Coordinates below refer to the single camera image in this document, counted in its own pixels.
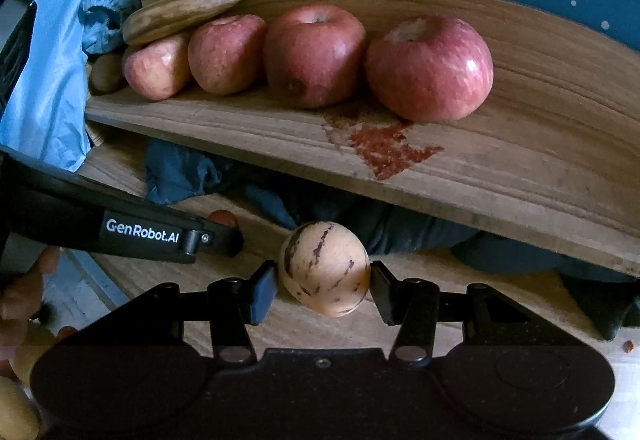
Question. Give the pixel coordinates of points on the dark blue cloth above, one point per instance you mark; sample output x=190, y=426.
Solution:
x=415, y=230

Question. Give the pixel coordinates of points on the red apple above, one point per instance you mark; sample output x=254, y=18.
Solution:
x=157, y=68
x=430, y=70
x=227, y=53
x=315, y=55

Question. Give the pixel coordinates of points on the striped pepino melon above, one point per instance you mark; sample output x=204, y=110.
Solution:
x=325, y=270

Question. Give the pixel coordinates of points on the curved wooden shelf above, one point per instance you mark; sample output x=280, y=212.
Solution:
x=540, y=135

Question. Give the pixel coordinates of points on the small red tomato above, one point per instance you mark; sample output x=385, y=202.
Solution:
x=224, y=217

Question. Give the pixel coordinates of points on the light blue hanging cloth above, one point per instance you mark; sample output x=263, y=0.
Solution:
x=50, y=70

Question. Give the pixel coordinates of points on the crumpled blue plastic bag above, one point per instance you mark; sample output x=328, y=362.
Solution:
x=105, y=15

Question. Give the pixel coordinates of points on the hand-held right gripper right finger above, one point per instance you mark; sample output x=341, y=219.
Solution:
x=382, y=292

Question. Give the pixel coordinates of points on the brownish yellow pear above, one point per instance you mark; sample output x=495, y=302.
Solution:
x=32, y=350

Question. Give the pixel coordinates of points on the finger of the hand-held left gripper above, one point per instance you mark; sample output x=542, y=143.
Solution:
x=15, y=45
x=220, y=237

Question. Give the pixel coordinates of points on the person's left hand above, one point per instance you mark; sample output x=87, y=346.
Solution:
x=20, y=300

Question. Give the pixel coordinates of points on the brown kiwi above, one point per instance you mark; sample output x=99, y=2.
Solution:
x=106, y=73

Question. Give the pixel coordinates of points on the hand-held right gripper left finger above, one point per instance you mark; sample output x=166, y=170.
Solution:
x=262, y=292

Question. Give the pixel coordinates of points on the yellow lemon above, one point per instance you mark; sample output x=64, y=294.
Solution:
x=14, y=412

